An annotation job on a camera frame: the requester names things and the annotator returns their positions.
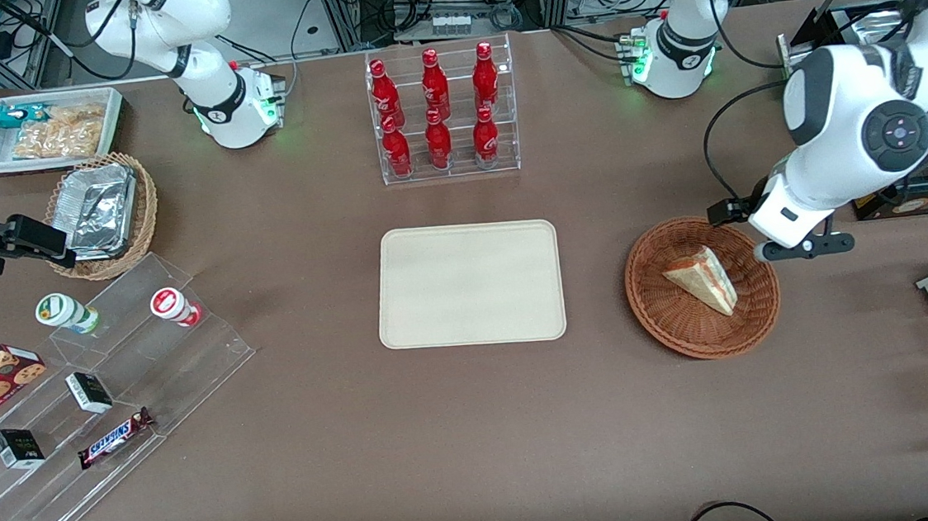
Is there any triangular sandwich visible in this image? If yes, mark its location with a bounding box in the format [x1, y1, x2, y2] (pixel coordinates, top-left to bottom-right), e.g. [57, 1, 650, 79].
[660, 244, 740, 321]

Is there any light wicker basket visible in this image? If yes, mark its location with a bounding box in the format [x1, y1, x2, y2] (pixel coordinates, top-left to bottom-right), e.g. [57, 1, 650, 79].
[40, 149, 164, 285]

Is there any empty brown wicker basket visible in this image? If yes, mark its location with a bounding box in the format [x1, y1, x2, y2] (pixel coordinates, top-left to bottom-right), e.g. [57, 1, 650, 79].
[620, 211, 786, 366]

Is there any beige plastic tray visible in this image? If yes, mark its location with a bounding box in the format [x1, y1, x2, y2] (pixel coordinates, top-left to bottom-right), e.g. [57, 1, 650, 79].
[371, 216, 568, 354]

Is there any aluminium foil container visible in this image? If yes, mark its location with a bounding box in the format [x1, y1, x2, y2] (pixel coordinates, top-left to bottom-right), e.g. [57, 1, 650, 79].
[59, 160, 143, 262]

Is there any green lid yogurt cup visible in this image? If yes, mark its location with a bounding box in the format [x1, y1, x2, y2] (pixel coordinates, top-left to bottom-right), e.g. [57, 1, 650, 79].
[34, 289, 101, 339]

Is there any clear bag of crackers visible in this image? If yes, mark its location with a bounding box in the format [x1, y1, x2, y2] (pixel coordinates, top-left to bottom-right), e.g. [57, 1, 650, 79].
[8, 102, 110, 163]

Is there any green snack packet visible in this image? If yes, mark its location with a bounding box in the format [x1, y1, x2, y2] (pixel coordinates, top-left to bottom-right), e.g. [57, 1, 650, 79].
[0, 101, 54, 130]

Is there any red lid yogurt cup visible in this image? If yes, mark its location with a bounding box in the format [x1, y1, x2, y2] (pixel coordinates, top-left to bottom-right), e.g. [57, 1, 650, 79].
[149, 285, 203, 330]

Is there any small black carton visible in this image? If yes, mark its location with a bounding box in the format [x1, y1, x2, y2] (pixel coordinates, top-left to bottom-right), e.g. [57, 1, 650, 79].
[0, 426, 46, 471]
[64, 370, 114, 417]

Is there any clear acrylic stepped stand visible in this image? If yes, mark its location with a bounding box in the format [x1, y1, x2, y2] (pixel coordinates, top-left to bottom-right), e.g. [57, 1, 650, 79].
[0, 244, 270, 521]

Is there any steel food pan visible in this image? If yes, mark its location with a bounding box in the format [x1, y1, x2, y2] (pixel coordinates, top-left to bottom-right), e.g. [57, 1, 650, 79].
[830, 10, 911, 50]

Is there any Snickers chocolate bar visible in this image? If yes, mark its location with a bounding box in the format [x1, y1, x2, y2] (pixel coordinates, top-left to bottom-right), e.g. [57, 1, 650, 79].
[74, 406, 158, 471]

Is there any red cola bottle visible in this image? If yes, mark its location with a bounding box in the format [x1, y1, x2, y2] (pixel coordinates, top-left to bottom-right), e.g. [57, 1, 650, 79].
[369, 57, 406, 129]
[380, 114, 414, 178]
[424, 107, 454, 171]
[471, 106, 501, 169]
[470, 40, 502, 113]
[419, 46, 452, 120]

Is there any clear acrylic bottle rack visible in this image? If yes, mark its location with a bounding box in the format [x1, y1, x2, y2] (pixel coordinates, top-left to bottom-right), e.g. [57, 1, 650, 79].
[362, 33, 523, 187]

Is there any white power strip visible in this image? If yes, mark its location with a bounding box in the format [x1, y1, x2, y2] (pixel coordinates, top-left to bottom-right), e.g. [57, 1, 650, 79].
[430, 12, 474, 39]

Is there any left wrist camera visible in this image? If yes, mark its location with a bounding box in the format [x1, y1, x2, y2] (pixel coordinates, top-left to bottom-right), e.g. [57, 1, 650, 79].
[752, 230, 856, 264]

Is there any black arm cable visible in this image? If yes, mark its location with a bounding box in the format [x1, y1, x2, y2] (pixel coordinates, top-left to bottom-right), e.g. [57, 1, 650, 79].
[696, 79, 801, 227]

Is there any black floor cable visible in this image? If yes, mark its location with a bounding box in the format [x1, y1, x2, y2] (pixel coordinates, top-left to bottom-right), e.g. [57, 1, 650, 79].
[674, 497, 786, 521]

